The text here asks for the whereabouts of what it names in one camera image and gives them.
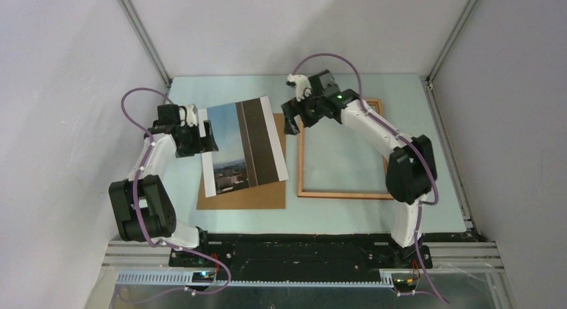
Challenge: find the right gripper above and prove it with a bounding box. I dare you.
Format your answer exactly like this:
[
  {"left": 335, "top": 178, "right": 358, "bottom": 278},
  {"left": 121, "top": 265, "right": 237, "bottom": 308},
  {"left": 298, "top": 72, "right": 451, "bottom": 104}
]
[{"left": 282, "top": 89, "right": 325, "bottom": 135}]

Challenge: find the landscape photo print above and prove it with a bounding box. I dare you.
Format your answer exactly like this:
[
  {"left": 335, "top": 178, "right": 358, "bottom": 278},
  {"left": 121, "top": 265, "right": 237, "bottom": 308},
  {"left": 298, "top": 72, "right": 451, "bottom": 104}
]
[{"left": 198, "top": 96, "right": 289, "bottom": 197}]

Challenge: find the clear acrylic sheet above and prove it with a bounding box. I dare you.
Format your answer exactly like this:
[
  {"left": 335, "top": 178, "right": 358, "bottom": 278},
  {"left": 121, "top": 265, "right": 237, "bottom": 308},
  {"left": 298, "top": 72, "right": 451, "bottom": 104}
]
[{"left": 303, "top": 104, "right": 389, "bottom": 193}]

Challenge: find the wooden picture frame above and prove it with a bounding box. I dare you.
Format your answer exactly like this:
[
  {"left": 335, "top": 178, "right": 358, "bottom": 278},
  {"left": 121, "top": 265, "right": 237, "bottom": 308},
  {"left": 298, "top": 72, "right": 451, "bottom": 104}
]
[{"left": 296, "top": 98, "right": 396, "bottom": 201}]

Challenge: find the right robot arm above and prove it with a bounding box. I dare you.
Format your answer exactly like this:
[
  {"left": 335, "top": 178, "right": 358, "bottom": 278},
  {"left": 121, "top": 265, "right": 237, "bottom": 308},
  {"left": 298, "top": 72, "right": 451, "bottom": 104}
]
[{"left": 281, "top": 70, "right": 439, "bottom": 268}]

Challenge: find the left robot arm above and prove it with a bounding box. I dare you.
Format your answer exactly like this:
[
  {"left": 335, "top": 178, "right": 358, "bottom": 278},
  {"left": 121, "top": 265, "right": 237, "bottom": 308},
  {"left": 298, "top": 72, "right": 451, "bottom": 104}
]
[{"left": 108, "top": 104, "right": 219, "bottom": 267}]

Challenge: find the brown backing board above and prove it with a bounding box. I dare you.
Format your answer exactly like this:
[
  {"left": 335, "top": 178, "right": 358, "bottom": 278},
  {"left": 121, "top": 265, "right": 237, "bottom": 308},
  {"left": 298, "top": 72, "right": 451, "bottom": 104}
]
[{"left": 195, "top": 112, "right": 287, "bottom": 211}]

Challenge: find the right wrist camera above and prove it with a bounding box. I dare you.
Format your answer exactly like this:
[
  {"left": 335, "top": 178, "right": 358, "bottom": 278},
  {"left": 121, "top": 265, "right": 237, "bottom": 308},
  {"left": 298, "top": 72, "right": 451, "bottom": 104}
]
[{"left": 286, "top": 74, "right": 312, "bottom": 102}]

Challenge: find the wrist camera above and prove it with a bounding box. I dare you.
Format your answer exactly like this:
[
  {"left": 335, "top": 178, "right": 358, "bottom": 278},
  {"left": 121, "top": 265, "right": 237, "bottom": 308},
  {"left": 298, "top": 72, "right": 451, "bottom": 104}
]
[
  {"left": 183, "top": 104, "right": 199, "bottom": 127},
  {"left": 286, "top": 74, "right": 312, "bottom": 102}
]

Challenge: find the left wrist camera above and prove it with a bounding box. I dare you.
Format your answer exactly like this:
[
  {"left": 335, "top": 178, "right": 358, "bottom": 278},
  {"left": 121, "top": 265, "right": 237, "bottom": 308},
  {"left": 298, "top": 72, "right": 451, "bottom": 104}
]
[{"left": 183, "top": 104, "right": 199, "bottom": 127}]

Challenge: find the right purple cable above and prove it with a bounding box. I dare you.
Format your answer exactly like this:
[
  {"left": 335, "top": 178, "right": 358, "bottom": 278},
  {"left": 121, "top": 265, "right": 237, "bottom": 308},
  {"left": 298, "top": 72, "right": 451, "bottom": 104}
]
[{"left": 292, "top": 52, "right": 449, "bottom": 304}]

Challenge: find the purple cable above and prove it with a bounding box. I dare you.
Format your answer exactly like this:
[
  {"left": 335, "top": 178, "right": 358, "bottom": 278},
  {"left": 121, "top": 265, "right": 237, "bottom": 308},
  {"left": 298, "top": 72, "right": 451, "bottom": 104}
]
[
  {"left": 120, "top": 87, "right": 233, "bottom": 296},
  {"left": 292, "top": 52, "right": 449, "bottom": 304}
]

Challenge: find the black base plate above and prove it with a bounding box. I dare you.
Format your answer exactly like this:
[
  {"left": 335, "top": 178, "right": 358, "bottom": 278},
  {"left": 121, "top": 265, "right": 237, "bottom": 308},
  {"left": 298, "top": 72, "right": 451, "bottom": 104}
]
[{"left": 168, "top": 233, "right": 433, "bottom": 284}]

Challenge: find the right aluminium corner post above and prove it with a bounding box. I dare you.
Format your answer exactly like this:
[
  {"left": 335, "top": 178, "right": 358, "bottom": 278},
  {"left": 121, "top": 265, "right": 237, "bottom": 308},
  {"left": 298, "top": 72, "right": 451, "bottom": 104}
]
[{"left": 426, "top": 0, "right": 480, "bottom": 89}]

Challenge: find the aluminium corner post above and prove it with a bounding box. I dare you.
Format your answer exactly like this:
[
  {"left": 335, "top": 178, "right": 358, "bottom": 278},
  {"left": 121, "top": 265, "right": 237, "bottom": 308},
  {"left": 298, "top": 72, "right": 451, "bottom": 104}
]
[
  {"left": 426, "top": 0, "right": 480, "bottom": 89},
  {"left": 117, "top": 0, "right": 173, "bottom": 88}
]

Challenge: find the grey slotted cable duct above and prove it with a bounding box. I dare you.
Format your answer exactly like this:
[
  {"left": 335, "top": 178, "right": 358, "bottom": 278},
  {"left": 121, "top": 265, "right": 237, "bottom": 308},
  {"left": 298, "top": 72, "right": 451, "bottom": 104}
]
[{"left": 116, "top": 270, "right": 394, "bottom": 288}]

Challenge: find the left aluminium corner post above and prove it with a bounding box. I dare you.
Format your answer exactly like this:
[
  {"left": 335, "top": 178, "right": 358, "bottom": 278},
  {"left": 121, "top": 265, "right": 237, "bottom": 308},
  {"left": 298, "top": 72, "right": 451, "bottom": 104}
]
[{"left": 117, "top": 0, "right": 173, "bottom": 88}]

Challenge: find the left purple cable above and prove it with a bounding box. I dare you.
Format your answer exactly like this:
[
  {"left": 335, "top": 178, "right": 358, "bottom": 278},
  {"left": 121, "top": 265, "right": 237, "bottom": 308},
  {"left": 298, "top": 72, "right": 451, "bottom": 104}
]
[{"left": 120, "top": 87, "right": 233, "bottom": 296}]

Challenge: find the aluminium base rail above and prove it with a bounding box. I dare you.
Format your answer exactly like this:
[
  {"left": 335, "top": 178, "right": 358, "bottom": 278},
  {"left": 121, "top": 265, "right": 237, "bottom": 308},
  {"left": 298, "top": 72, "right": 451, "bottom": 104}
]
[{"left": 101, "top": 241, "right": 505, "bottom": 273}]

